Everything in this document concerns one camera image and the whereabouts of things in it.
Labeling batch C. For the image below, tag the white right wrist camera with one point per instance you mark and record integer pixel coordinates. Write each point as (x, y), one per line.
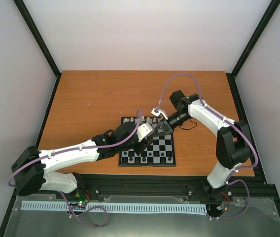
(159, 112)

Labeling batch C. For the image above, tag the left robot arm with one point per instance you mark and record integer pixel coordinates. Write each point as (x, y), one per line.
(37, 170)

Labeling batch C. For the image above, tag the black bishop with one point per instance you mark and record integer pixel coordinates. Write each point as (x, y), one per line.
(168, 153)

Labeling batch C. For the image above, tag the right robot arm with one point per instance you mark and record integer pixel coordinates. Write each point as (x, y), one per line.
(233, 147)

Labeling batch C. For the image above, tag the black and white chessboard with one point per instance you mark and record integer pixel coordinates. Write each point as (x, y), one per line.
(152, 153)

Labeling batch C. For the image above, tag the black aluminium frame rail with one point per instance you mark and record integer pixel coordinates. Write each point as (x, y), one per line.
(191, 188)

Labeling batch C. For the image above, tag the white slotted cable duct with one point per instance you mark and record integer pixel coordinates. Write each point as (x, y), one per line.
(119, 208)

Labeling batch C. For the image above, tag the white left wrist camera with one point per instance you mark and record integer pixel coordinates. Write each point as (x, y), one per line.
(143, 131)

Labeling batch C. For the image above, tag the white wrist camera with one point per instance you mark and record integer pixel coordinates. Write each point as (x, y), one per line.
(159, 112)
(143, 131)

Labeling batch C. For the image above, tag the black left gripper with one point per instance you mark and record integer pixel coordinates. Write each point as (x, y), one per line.
(139, 150)

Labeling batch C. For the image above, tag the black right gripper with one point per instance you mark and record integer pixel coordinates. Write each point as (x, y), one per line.
(165, 127)

